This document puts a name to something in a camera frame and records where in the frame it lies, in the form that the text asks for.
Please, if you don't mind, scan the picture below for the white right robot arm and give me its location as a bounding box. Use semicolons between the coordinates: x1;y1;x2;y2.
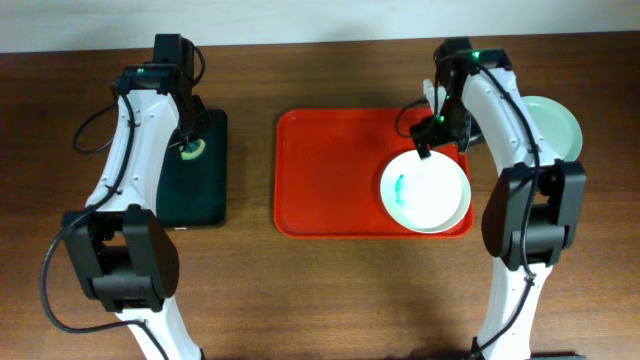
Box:
409;37;587;359

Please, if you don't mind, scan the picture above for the black plastic tray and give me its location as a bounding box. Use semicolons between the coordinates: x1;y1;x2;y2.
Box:
156;109;228;228

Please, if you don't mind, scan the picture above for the green yellow sponge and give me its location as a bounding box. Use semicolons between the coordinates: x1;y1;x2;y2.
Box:
179;139;206;161

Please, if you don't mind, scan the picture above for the red plastic tray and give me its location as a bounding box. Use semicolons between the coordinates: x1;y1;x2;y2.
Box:
273;107;475;240

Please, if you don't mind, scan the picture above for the mint green plate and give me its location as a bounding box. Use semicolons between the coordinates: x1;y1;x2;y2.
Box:
522;96;583;162

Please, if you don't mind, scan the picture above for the white plate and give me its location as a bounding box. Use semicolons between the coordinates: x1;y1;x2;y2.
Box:
378;150;471;234

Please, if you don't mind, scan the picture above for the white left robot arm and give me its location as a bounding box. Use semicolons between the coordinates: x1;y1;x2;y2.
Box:
54;64;204;359

